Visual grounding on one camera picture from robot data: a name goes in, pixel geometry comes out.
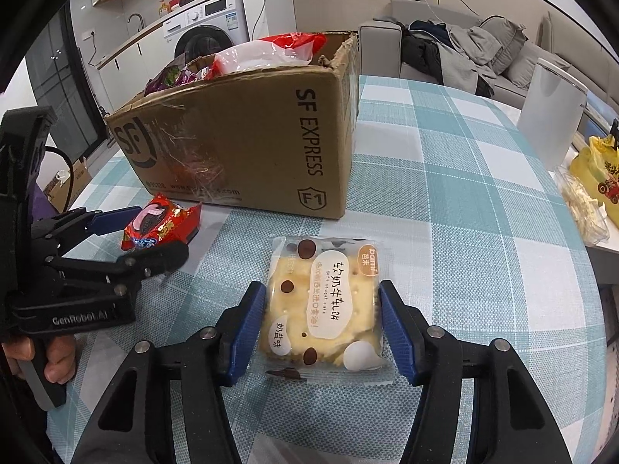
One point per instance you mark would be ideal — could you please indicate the red and white snack packet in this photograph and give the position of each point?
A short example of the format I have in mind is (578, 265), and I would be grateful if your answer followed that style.
(271, 53)

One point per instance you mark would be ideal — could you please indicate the clear food tray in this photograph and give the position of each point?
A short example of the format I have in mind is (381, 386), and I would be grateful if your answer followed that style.
(582, 208)

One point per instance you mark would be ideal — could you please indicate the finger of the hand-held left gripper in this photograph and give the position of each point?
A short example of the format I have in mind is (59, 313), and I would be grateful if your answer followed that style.
(121, 220)
(154, 258)

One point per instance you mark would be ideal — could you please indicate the checked tablecloth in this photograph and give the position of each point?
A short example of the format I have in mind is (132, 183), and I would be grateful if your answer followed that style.
(459, 212)

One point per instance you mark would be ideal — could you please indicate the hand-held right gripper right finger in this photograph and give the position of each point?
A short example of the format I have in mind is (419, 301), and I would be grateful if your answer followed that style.
(397, 336)

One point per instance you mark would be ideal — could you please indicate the yellow plastic bag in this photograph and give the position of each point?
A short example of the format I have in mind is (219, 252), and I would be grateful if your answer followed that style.
(599, 174)

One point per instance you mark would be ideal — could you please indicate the pile of dark clothes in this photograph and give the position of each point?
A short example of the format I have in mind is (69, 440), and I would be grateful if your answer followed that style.
(445, 53)

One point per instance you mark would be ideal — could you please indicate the clear cracker packet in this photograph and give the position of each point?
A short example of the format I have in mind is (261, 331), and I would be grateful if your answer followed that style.
(314, 309)

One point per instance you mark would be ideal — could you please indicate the brown cardboard box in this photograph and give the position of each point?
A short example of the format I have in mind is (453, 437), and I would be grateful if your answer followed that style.
(266, 145)

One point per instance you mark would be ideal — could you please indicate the grey sofa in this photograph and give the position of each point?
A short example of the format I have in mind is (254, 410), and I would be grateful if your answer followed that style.
(522, 63)

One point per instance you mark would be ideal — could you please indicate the purple snack packet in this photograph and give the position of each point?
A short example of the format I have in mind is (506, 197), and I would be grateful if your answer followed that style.
(164, 80)

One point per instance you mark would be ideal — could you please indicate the grey cushion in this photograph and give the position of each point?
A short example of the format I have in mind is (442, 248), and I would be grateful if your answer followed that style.
(505, 41)

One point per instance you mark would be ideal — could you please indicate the white counter cabinet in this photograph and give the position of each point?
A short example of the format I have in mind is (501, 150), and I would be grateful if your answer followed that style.
(130, 55)

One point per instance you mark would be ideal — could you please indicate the white washing machine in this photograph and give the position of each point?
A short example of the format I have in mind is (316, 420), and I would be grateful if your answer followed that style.
(208, 24)

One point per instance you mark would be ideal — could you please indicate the white cylindrical container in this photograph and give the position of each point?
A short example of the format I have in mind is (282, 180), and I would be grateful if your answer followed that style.
(551, 111)

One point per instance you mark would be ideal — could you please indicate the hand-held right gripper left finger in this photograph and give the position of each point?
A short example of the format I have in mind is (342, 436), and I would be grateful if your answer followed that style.
(244, 336)

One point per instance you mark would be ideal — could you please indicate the black glass door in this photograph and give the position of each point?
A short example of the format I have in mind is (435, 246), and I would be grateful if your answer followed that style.
(58, 77)

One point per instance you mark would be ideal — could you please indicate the small open cardboard box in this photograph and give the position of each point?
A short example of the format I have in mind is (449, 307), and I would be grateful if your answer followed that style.
(72, 183)

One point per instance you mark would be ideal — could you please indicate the small red snack packet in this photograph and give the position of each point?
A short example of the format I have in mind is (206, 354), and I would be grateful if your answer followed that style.
(159, 222)

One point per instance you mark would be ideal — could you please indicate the person's left hand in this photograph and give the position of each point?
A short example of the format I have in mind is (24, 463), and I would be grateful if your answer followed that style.
(60, 357)

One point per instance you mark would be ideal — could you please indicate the metal faucet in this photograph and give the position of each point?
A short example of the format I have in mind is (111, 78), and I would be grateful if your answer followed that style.
(138, 18)

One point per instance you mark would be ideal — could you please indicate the purple bag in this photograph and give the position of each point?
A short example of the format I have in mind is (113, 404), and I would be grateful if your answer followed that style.
(46, 203)

